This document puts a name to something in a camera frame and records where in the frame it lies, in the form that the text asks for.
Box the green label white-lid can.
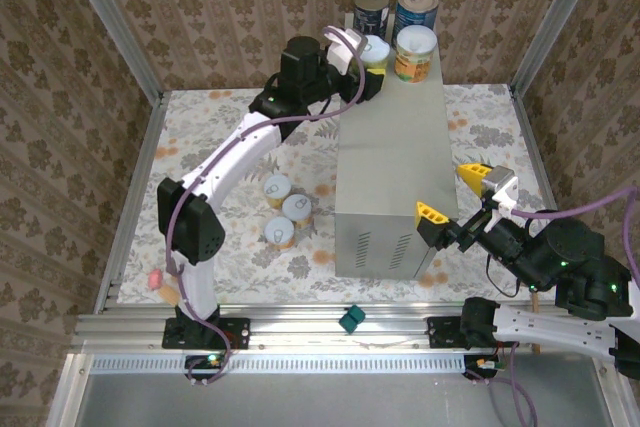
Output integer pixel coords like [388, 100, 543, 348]
[357, 34, 392, 73]

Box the plastic-lidded yellow label can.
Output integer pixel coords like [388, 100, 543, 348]
[393, 25, 439, 84]

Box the slim dark blue can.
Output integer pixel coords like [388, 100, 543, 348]
[352, 0, 390, 41]

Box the large blue can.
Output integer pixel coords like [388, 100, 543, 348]
[394, 0, 440, 33]

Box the yellow label white-lid can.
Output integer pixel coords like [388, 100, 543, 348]
[281, 193, 314, 228]
[262, 174, 293, 209]

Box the orange fruit label can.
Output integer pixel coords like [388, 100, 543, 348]
[263, 216, 297, 252]

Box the small wooden mallet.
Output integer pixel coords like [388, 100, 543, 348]
[528, 286, 542, 354]

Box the grey metal box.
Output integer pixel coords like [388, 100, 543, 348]
[333, 12, 460, 279]

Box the small green block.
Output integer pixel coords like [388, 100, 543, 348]
[338, 303, 367, 334]

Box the floral tablecloth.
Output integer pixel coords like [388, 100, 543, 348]
[118, 84, 544, 306]

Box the grey metal lower sheet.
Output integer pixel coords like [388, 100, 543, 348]
[74, 371, 619, 427]

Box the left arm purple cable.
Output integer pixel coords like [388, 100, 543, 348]
[166, 25, 369, 388]

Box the right gripper thin black cable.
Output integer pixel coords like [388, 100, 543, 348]
[486, 254, 522, 298]

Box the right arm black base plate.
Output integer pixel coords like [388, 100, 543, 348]
[427, 315, 469, 350]

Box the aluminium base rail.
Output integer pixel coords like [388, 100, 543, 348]
[69, 302, 616, 354]

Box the slotted grey cable duct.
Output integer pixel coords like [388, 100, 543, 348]
[89, 352, 469, 376]

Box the aluminium frame post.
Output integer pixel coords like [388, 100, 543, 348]
[510, 0, 609, 93]
[57, 0, 165, 101]

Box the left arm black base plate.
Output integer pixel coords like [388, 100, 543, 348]
[162, 316, 251, 351]

